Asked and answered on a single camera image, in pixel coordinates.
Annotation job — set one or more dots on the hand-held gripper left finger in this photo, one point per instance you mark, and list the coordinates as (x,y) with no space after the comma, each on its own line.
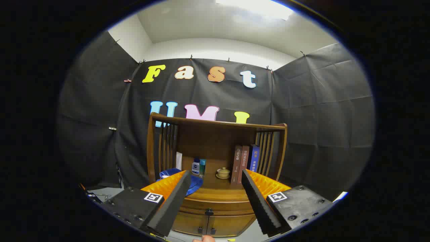
(174,205)

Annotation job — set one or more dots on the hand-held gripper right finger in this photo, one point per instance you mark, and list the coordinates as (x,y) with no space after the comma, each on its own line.
(260,205)

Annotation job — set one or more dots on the black round drawer knob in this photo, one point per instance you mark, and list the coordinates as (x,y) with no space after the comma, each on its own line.
(209,212)

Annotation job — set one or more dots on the brown wooden drawer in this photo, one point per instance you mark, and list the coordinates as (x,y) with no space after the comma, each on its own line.
(221,205)

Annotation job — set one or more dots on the wooden cabinet door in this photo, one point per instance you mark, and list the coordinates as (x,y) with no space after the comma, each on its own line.
(188,223)
(228,225)

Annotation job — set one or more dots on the wooden countertop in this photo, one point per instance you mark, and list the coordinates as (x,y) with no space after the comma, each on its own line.
(215,188)

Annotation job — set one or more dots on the brown wooden cabinet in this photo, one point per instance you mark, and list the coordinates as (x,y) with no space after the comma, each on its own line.
(215,141)

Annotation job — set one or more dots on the white side cabinet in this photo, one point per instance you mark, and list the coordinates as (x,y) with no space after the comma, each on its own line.
(341,196)

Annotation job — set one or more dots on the blue folded towel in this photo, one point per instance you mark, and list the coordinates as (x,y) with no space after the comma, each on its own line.
(196,185)

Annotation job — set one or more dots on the white bottle with blue cap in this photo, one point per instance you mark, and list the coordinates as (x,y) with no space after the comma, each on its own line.
(195,166)

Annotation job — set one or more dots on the white paper card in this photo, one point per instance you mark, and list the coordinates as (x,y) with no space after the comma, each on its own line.
(179,160)

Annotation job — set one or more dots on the blue book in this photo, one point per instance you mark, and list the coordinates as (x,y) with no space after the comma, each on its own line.
(254,159)

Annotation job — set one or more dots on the beige saucer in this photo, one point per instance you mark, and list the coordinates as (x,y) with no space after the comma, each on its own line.
(223,177)

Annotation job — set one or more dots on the reddish brown book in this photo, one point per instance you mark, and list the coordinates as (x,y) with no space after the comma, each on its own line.
(244,161)

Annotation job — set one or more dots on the dark brown book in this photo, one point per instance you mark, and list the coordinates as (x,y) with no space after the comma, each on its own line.
(236,164)

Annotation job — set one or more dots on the teal glass bottle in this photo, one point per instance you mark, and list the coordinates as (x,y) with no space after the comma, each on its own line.
(202,167)

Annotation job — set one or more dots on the beige lidded tea cup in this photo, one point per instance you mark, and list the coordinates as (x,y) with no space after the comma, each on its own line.
(223,172)

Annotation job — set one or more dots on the ceiling light panel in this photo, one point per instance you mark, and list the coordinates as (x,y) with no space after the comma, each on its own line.
(255,6)

